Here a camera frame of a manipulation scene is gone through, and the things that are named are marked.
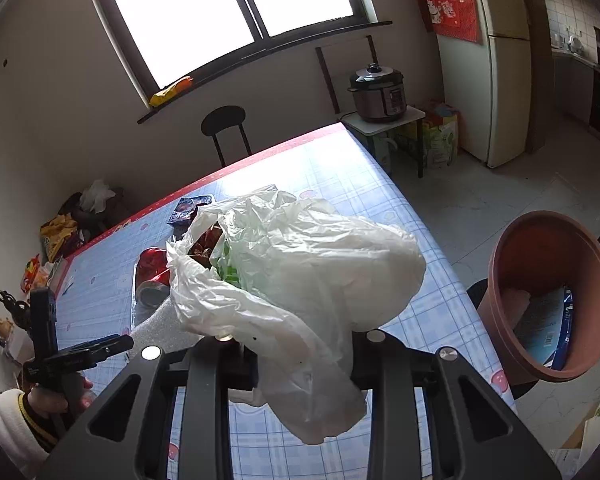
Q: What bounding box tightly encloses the yellow orange bag on sill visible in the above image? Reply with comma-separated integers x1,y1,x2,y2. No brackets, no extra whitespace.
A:
148,76,194,108

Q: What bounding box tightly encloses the black stool by window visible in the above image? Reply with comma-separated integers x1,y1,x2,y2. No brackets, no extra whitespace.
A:
200,105,252,168

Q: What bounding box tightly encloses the white refrigerator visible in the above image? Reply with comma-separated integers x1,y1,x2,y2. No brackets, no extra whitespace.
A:
438,0,531,168

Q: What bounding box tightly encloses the white foam net sleeve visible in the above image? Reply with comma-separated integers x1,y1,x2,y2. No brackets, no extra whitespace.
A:
128,297,202,360

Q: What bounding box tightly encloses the blue probiotic powder packet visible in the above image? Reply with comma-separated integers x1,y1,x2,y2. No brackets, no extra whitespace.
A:
514,287,573,370

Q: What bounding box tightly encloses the small dark blue wrapper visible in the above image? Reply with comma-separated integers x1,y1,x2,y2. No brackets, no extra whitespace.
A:
168,194,214,229

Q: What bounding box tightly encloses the blue plaid tablecloth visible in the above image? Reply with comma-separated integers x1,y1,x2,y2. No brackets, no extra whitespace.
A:
56,125,512,479

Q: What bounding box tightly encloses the green kettle under table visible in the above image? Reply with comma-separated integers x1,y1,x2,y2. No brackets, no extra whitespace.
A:
367,132,398,174

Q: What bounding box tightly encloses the white plastic bag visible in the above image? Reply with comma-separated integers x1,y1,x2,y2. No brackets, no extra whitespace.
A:
166,185,426,445

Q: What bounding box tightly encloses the electric pressure cooker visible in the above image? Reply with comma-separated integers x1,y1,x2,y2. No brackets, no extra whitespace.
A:
348,63,406,122

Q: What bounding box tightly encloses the yellow snack bags pile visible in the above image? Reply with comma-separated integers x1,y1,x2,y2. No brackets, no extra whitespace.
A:
40,214,81,262

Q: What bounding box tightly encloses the left sleeve cuff forearm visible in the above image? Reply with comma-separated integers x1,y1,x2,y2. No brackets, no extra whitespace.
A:
0,389,50,479

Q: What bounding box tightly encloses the brown wrapper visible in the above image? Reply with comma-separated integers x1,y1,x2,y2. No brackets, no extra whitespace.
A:
187,223,223,269

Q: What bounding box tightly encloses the green printed shopping bag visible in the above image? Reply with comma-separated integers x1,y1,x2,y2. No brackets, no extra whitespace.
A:
416,101,460,169

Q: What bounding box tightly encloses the window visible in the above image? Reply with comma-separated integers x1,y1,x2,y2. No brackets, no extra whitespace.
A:
96,0,377,108

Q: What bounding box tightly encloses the crushed red can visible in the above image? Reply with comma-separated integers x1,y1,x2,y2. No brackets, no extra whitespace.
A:
134,247,170,309

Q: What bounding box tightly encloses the person's left hand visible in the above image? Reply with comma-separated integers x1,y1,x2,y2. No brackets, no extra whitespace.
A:
27,378,95,418

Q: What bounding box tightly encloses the small white side table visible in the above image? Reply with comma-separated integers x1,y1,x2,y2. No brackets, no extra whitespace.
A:
340,106,425,179

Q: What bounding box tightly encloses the terracotta plastic bin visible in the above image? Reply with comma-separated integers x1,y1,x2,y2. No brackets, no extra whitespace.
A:
477,210,600,386

